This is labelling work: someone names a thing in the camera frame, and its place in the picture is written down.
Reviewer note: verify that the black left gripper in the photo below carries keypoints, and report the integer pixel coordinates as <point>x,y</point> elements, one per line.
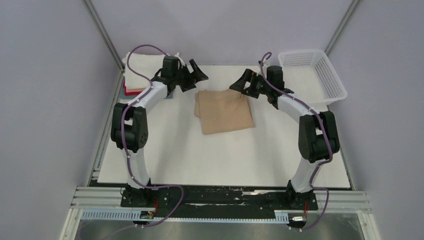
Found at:
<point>198,76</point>

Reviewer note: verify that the aluminium frame rail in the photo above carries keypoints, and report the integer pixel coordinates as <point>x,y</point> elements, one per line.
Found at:
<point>103,203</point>

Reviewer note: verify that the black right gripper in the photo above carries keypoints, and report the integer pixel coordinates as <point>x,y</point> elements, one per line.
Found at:
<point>240,85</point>

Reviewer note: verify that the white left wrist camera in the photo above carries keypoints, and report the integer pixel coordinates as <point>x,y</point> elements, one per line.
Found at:
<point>178,55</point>

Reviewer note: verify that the red folded t shirt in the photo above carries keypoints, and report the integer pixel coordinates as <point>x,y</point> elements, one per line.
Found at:
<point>126,94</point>

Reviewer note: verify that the right corner metal post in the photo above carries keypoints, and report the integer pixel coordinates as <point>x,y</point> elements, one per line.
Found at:
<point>349,13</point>

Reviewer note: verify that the beige t shirt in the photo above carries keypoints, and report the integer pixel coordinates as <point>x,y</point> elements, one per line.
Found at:
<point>222,111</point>

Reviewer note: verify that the left corner metal post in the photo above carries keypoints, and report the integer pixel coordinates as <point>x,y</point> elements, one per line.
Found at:
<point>92,12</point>

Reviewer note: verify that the white plastic laundry basket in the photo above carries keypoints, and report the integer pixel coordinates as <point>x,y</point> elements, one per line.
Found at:
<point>311,75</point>

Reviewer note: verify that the peach folded t shirt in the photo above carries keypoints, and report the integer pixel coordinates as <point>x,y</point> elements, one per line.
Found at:
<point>134,91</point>

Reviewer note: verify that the corner metal post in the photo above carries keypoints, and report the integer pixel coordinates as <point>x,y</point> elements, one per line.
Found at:
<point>92,12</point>
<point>349,13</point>

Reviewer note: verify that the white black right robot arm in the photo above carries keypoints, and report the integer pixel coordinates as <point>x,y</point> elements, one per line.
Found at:
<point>318,138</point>

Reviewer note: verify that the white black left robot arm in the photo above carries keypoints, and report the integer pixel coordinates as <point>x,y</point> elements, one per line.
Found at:
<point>129,127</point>

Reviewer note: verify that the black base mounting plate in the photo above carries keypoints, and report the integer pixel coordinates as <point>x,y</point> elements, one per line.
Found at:
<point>220,202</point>

